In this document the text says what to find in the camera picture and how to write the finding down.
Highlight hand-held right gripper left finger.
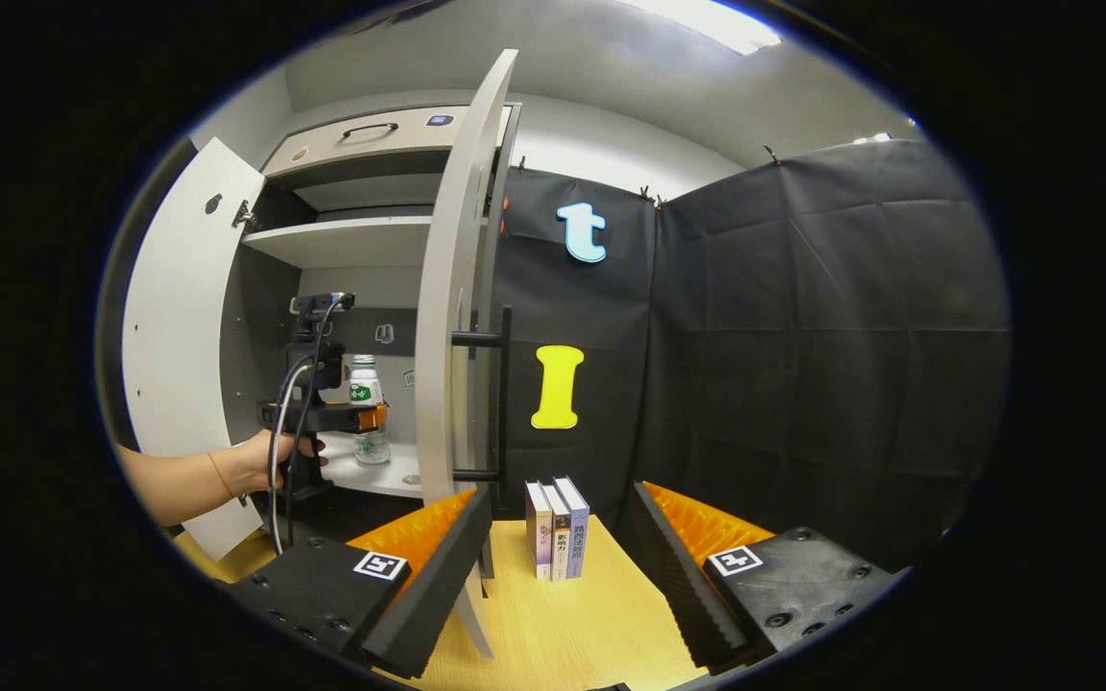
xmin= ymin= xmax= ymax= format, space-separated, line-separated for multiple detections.
xmin=223 ymin=485 xmax=494 ymax=680

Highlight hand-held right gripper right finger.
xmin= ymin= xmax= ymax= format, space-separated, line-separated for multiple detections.
xmin=630 ymin=479 xmax=902 ymax=677

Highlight white bottle with green label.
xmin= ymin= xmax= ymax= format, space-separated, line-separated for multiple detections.
xmin=347 ymin=355 xmax=393 ymax=466

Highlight grey cabinet door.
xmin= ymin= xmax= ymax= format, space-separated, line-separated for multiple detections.
xmin=121 ymin=136 xmax=268 ymax=562
xmin=414 ymin=48 xmax=521 ymax=661

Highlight grey cabinet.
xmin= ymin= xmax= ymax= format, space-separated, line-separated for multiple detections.
xmin=222 ymin=101 xmax=523 ymax=577

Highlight white spine book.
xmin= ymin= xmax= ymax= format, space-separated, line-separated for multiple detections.
xmin=525 ymin=481 xmax=555 ymax=582

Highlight blue spine book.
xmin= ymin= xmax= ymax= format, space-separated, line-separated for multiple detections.
xmin=553 ymin=476 xmax=591 ymax=580

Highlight grey spine book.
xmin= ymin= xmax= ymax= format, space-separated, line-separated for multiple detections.
xmin=541 ymin=483 xmax=573 ymax=583

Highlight black backdrop cloth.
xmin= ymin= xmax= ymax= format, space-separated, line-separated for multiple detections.
xmin=491 ymin=139 xmax=1013 ymax=572

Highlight grey cable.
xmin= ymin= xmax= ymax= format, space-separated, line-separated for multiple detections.
xmin=268 ymin=355 xmax=319 ymax=558

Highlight black cable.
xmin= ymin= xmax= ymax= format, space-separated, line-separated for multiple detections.
xmin=282 ymin=305 xmax=338 ymax=550

